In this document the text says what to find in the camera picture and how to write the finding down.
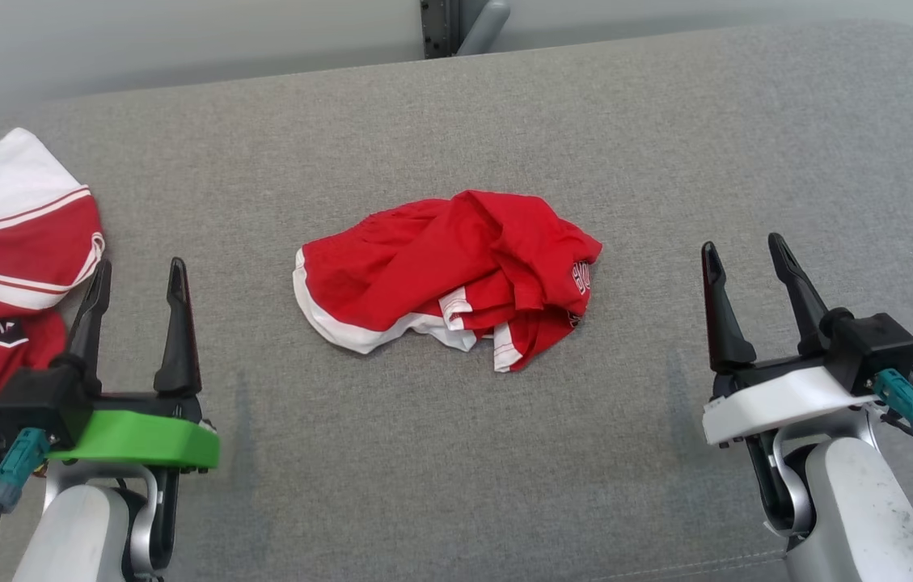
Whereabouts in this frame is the left cable with teal connector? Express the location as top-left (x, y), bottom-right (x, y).
top-left (0, 428), bottom-right (50, 582)

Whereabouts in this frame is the grey metal post with bracket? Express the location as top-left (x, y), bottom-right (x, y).
top-left (421, 0), bottom-right (511, 59)

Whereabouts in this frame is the red garment with white trim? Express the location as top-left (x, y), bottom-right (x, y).
top-left (292, 190), bottom-right (603, 373)

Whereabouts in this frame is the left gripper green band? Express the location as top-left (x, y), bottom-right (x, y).
top-left (46, 257), bottom-right (222, 472)

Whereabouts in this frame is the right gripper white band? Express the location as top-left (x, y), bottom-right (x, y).
top-left (701, 233), bottom-right (883, 448)

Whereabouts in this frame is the red shirt with white sleeves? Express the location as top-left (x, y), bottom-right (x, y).
top-left (0, 128), bottom-right (106, 336)

